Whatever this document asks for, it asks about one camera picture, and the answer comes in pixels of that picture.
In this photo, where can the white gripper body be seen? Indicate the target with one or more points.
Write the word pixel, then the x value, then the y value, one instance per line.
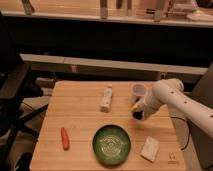
pixel 145 107

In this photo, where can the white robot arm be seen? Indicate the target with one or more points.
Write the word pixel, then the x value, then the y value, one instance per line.
pixel 170 92

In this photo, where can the translucent plastic cup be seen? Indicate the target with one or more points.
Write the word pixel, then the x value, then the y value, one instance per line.
pixel 138 91

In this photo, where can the green round plate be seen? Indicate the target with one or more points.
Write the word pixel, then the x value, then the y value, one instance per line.
pixel 111 145

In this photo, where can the wooden table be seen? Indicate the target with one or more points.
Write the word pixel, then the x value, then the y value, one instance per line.
pixel 74 105

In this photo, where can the orange carrot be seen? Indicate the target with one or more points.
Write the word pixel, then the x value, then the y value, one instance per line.
pixel 65 139

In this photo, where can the black office chair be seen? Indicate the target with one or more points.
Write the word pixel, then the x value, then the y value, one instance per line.
pixel 17 82

